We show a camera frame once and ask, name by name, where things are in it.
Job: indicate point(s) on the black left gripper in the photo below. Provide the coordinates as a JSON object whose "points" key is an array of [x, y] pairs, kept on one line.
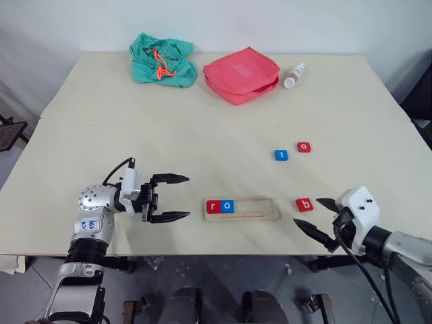
{"points": [[148, 200]]}

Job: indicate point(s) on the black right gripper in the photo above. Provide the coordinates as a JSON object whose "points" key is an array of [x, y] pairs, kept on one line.
{"points": [[346, 226]]}

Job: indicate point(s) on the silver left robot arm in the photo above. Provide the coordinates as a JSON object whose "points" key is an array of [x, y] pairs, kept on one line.
{"points": [[91, 202]]}

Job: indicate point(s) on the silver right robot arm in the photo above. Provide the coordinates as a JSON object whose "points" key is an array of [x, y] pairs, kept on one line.
{"points": [[406, 248]]}

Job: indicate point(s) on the red letter block b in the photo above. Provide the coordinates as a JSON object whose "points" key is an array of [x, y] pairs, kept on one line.
{"points": [[304, 204]]}

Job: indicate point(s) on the red letter block r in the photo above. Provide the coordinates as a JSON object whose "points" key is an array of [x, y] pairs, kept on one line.
{"points": [[213, 207]]}

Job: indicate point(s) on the blue letter block o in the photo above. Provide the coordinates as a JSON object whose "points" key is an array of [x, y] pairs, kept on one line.
{"points": [[227, 206]]}

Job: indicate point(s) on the wooden letter tray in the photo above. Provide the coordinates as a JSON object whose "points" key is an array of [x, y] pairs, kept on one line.
{"points": [[253, 209]]}

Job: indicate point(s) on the red letter block o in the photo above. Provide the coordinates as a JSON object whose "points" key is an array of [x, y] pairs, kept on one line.
{"points": [[304, 147]]}

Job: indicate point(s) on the blue letter block t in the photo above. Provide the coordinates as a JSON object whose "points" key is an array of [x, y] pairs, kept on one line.
{"points": [[281, 155]]}

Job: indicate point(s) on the dark rounded shape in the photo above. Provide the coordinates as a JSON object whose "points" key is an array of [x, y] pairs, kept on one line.
{"points": [[184, 305], [263, 307]]}

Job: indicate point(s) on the pink zipper pouch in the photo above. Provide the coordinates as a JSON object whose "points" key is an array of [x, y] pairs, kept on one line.
{"points": [[236, 81]]}

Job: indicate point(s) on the white spray bottle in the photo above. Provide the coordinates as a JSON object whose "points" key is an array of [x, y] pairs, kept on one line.
{"points": [[293, 77]]}

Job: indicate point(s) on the black metal stand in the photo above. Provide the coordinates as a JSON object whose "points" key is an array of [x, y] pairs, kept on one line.
{"points": [[11, 131]]}

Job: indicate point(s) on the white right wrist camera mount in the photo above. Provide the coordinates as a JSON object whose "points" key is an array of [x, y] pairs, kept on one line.
{"points": [[357, 202]]}

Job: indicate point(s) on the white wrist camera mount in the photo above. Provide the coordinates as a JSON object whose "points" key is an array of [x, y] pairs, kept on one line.
{"points": [[130, 182], [357, 202]]}

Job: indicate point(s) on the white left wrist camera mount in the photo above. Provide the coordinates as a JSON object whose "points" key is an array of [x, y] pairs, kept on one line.
{"points": [[130, 182]]}

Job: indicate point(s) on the black table frame bar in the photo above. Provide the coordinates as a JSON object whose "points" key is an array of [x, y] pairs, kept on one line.
{"points": [[324, 263], [118, 264]]}

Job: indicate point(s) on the metal caster bracket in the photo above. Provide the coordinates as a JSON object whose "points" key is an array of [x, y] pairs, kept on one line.
{"points": [[315, 307], [136, 308]]}

